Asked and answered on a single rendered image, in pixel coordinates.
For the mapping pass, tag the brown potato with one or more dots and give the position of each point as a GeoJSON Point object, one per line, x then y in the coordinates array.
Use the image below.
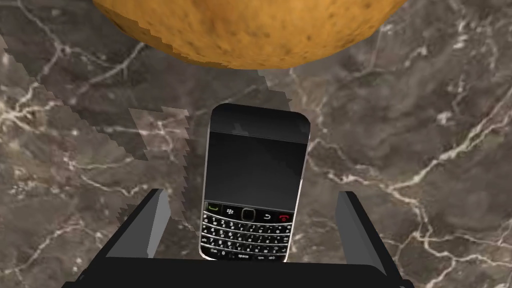
{"type": "Point", "coordinates": [248, 28]}

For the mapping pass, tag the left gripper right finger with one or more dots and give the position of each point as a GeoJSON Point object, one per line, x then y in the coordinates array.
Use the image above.
{"type": "Point", "coordinates": [356, 232]}

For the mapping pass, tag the black keypad mobile phone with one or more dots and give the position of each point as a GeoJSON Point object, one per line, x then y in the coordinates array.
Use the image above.
{"type": "Point", "coordinates": [254, 176]}

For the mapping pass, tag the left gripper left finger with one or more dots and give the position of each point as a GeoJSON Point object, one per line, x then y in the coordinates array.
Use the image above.
{"type": "Point", "coordinates": [140, 232]}

